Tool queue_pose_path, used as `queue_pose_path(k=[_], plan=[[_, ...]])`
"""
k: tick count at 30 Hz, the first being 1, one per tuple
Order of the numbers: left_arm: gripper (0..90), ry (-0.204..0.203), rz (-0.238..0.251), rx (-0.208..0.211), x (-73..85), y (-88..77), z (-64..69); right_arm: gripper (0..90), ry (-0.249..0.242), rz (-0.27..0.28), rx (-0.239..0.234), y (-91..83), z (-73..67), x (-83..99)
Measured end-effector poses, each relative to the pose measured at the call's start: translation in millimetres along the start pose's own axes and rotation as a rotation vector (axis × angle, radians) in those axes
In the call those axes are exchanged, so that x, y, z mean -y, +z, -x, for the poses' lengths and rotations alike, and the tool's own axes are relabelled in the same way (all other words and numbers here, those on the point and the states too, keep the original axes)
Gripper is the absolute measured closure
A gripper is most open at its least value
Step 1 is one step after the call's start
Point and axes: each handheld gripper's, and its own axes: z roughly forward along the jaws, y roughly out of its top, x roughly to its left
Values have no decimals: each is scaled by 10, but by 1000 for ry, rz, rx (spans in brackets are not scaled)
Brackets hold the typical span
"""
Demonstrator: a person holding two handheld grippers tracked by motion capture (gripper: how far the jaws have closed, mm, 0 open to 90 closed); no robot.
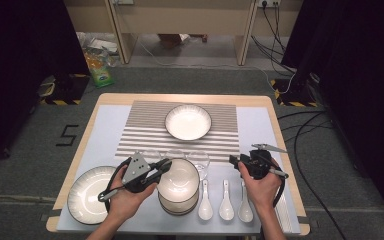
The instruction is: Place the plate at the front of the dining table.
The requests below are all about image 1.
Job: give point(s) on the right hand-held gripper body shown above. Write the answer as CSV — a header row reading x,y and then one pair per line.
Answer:
x,y
258,165

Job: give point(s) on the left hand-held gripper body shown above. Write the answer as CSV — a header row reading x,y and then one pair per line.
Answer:
x,y
136,168

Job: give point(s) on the white plate with dark rim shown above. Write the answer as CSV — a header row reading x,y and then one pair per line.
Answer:
x,y
86,196
188,122

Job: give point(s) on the white ceramic soup spoon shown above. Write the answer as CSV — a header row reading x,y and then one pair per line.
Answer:
x,y
226,211
245,213
205,211

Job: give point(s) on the bundle of white chopsticks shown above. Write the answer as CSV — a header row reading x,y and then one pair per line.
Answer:
x,y
285,216

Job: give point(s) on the person's right hand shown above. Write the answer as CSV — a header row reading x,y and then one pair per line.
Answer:
x,y
263,193

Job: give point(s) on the person's left hand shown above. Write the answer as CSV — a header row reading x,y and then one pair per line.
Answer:
x,y
126,203

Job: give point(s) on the clear drinking glass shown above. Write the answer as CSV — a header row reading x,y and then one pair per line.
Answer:
x,y
153,155
200,161
175,154

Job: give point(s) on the striped grey placemat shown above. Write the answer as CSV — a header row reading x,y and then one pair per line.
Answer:
x,y
140,133

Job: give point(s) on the pale blue table mat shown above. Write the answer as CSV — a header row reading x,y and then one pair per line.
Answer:
x,y
220,227

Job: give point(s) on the black yellow striped stand base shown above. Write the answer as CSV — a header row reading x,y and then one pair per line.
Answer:
x,y
70,90
296,95

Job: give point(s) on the green snack bag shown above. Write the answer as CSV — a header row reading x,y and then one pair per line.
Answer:
x,y
100,71

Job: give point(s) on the brown cardboard box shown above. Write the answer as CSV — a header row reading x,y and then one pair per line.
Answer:
x,y
171,40

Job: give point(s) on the small red object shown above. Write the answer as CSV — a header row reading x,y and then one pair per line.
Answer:
x,y
204,38

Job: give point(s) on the clear plastic bags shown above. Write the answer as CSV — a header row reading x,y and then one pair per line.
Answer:
x,y
96,43

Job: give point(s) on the black curtain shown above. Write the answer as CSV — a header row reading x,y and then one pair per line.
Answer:
x,y
13,66
363,83

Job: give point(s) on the beige wooden desk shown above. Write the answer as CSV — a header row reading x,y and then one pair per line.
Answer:
x,y
186,16

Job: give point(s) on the white wall socket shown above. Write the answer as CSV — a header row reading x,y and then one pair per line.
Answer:
x,y
259,2

